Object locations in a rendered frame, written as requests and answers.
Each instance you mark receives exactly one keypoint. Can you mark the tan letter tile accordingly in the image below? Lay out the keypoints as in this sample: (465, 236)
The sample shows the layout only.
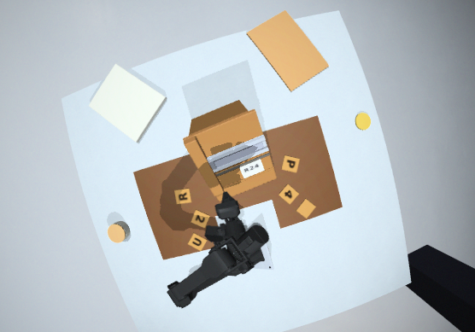
(306, 208)
(200, 218)
(290, 164)
(288, 194)
(197, 241)
(182, 196)

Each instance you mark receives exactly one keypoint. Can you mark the white paper ticket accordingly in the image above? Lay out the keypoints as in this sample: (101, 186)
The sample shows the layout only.
(252, 168)

